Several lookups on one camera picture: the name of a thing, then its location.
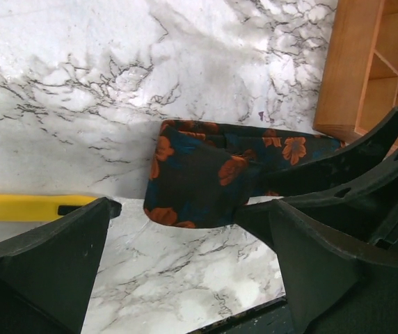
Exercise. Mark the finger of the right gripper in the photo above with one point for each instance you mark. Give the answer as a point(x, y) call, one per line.
point(333, 169)
point(365, 208)

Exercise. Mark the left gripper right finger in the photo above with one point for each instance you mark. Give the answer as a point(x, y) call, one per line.
point(334, 283)

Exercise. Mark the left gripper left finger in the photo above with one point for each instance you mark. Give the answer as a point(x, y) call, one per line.
point(47, 273)

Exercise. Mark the brown compartment tray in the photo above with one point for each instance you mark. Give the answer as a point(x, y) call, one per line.
point(360, 81)

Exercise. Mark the black orange floral tie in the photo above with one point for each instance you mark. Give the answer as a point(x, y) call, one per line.
point(202, 171)

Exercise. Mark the yellow utility knife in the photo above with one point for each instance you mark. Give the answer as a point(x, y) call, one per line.
point(39, 208)

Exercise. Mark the black metal base rail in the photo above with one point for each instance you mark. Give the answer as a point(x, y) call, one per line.
point(272, 317)

